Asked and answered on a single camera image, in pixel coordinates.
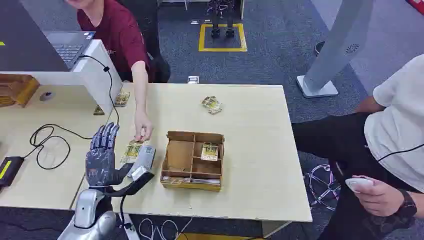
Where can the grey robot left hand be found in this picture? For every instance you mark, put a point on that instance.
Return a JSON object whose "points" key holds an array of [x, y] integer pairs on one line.
{"points": [[99, 167]]}

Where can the brown wooden tray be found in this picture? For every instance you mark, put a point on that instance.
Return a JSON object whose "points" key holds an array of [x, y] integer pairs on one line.
{"points": [[18, 89]]}

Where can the stack of cards lying flat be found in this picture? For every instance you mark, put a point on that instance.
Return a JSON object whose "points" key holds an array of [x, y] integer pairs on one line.
{"points": [[192, 181]]}

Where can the yellow floor tape square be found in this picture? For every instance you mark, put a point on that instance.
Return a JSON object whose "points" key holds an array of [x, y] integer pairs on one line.
{"points": [[222, 49]]}

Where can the silver floor socket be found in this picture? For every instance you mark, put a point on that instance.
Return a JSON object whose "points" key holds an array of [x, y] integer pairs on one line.
{"points": [[193, 79]]}

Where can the white desk partition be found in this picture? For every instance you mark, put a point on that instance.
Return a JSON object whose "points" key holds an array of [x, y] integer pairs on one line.
{"points": [[94, 76]]}

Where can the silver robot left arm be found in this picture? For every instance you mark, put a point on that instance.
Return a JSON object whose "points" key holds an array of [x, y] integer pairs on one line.
{"points": [[89, 215]]}

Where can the yellow printed card standing upright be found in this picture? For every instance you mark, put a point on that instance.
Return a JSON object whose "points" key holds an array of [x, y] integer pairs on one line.
{"points": [[209, 152]]}

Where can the yellow-green printed card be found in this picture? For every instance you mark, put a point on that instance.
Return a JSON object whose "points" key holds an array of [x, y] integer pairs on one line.
{"points": [[131, 153]]}

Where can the black adapter with yellow label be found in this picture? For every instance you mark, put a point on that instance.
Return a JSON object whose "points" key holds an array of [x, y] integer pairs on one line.
{"points": [[8, 170]]}

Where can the loose pile of printed cards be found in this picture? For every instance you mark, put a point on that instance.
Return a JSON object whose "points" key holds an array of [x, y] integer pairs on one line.
{"points": [[212, 104]]}

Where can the printed cards beside partition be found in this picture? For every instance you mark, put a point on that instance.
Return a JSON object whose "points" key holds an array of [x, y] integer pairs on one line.
{"points": [[122, 99]]}

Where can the grey foil-wrapped flat device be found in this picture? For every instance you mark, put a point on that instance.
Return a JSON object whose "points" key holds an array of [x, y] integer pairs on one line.
{"points": [[144, 160]]}

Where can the small printed card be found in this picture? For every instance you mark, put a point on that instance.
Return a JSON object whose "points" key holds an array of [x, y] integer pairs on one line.
{"points": [[98, 110]]}

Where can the person in dark red top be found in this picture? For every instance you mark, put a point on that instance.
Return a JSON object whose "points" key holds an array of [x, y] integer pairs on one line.
{"points": [[116, 33]]}

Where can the person's hand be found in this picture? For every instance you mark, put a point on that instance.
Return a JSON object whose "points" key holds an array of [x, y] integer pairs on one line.
{"points": [[143, 125]]}

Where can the person's hand with remote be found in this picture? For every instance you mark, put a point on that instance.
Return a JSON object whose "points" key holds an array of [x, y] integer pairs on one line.
{"points": [[377, 200]]}

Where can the grey laptop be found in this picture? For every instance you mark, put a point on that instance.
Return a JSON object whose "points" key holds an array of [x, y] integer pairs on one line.
{"points": [[68, 48]]}

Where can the red object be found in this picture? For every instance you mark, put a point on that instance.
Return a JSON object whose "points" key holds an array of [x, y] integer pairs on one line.
{"points": [[416, 5]]}

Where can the white pillar stand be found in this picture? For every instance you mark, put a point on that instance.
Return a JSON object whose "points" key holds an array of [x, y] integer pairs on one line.
{"points": [[334, 46]]}

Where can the person in white top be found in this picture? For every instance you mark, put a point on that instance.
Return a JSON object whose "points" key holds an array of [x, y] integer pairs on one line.
{"points": [[394, 132]]}

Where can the dark round bin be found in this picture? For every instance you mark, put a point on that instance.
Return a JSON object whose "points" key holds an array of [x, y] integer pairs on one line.
{"points": [[318, 48]]}

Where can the chrome chair base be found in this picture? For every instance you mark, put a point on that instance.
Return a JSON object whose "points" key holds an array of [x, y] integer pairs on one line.
{"points": [[323, 187]]}

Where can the black wristwatch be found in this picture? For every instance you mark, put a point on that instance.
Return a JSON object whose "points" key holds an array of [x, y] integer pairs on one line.
{"points": [[407, 205]]}

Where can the white handheld remote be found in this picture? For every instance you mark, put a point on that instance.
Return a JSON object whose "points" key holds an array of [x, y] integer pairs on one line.
{"points": [[357, 183]]}

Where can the wooden compartment card box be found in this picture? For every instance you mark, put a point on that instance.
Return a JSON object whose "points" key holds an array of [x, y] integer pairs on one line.
{"points": [[185, 162]]}

